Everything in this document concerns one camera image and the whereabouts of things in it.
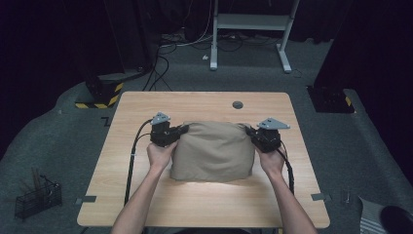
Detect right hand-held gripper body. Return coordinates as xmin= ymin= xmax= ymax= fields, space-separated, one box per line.
xmin=254 ymin=117 xmax=291 ymax=154

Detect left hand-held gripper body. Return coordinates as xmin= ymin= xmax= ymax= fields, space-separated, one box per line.
xmin=149 ymin=111 xmax=180 ymax=148

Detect beige shorts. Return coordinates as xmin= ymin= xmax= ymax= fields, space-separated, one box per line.
xmin=169 ymin=120 xmax=257 ymax=183

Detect person's left hand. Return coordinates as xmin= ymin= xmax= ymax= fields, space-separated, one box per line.
xmin=146 ymin=139 xmax=179 ymax=174

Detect person's right hand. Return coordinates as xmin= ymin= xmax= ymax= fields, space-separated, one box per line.
xmin=257 ymin=145 xmax=287 ymax=178

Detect black yellow striped stand base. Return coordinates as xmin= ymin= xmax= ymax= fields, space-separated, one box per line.
xmin=75 ymin=73 xmax=125 ymax=110

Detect grey tape strip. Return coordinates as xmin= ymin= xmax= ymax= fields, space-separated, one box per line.
xmin=310 ymin=192 xmax=332 ymax=203
xmin=75 ymin=195 xmax=97 ymax=206

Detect grey striped cloth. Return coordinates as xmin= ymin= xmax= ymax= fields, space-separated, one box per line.
xmin=358 ymin=196 xmax=391 ymax=234

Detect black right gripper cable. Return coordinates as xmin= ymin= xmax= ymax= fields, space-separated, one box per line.
xmin=277 ymin=139 xmax=296 ymax=197

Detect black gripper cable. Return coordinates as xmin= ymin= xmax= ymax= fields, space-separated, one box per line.
xmin=124 ymin=118 xmax=154 ymax=207
xmin=277 ymin=139 xmax=296 ymax=197

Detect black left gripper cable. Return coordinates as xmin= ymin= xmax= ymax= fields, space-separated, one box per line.
xmin=124 ymin=118 xmax=154 ymax=207

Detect black floor cables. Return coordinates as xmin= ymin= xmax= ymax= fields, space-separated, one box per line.
xmin=141 ymin=32 xmax=178 ymax=93

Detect white cable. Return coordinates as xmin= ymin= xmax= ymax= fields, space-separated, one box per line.
xmin=159 ymin=0 xmax=214 ymax=50

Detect white metal stand frame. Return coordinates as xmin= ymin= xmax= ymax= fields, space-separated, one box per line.
xmin=208 ymin=0 xmax=301 ymax=74

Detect black wire basket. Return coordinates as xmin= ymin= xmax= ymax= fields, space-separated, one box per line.
xmin=14 ymin=167 xmax=63 ymax=222

